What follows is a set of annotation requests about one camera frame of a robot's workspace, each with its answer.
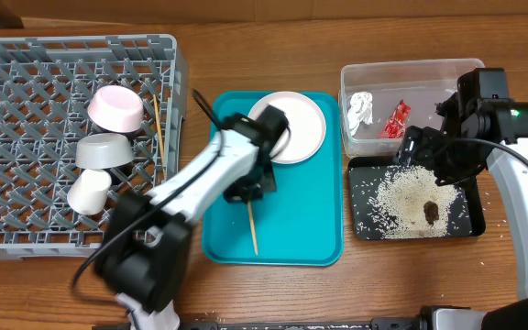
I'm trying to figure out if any teal plastic tray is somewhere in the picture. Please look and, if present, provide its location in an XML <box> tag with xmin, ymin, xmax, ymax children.
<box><xmin>202</xmin><ymin>92</ymin><xmax>344</xmax><ymax>267</ymax></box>

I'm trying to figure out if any grey bowl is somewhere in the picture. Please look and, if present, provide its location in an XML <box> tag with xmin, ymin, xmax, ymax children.
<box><xmin>75</xmin><ymin>133</ymin><xmax>134</xmax><ymax>170</ymax></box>

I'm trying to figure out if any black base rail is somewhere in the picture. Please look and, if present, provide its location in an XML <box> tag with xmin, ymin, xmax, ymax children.
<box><xmin>92</xmin><ymin>304</ymin><xmax>476</xmax><ymax>330</ymax></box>

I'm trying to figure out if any small pink bowl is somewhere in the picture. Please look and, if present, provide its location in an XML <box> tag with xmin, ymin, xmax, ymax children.
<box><xmin>87</xmin><ymin>85</ymin><xmax>144</xmax><ymax>133</ymax></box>

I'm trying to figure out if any white paper cup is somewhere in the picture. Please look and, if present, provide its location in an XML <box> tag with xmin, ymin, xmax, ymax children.
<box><xmin>67</xmin><ymin>169</ymin><xmax>112</xmax><ymax>215</ymax></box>

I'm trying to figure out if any grey dish rack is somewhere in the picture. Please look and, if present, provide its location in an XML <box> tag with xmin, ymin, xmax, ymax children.
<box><xmin>0</xmin><ymin>34</ymin><xmax>188</xmax><ymax>259</ymax></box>

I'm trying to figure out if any white tissue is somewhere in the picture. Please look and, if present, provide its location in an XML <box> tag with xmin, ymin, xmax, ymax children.
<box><xmin>346</xmin><ymin>92</ymin><xmax>373</xmax><ymax>137</ymax></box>

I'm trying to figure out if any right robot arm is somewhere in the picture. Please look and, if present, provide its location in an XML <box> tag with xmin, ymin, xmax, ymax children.
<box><xmin>396</xmin><ymin>99</ymin><xmax>528</xmax><ymax>329</ymax></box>

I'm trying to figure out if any pile of white rice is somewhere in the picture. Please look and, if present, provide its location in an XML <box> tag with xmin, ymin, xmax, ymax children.
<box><xmin>353</xmin><ymin>164</ymin><xmax>469</xmax><ymax>239</ymax></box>

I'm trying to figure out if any wooden chopstick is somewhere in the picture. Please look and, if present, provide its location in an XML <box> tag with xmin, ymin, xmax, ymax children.
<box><xmin>152</xmin><ymin>93</ymin><xmax>167</xmax><ymax>180</ymax></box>
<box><xmin>247</xmin><ymin>201</ymin><xmax>259</xmax><ymax>256</ymax></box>

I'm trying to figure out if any brown food scrap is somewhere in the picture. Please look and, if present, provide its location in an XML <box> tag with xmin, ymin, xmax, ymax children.
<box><xmin>423</xmin><ymin>201</ymin><xmax>439</xmax><ymax>226</ymax></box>

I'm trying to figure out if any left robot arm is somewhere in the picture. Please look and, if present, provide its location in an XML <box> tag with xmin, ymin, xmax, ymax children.
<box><xmin>93</xmin><ymin>105</ymin><xmax>290</xmax><ymax>329</ymax></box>

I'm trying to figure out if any black waste tray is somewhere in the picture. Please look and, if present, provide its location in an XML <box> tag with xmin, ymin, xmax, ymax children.
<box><xmin>346</xmin><ymin>155</ymin><xmax>487</xmax><ymax>241</ymax></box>

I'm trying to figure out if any large white plate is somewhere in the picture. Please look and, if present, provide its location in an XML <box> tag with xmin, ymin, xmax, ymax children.
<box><xmin>248</xmin><ymin>92</ymin><xmax>326</xmax><ymax>164</ymax></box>

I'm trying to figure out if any clear plastic bin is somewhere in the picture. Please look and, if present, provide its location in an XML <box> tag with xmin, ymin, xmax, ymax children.
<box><xmin>339</xmin><ymin>59</ymin><xmax>485</xmax><ymax>159</ymax></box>

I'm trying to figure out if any red snack wrapper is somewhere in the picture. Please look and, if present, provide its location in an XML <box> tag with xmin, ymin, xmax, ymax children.
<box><xmin>379</xmin><ymin>100</ymin><xmax>411</xmax><ymax>138</ymax></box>

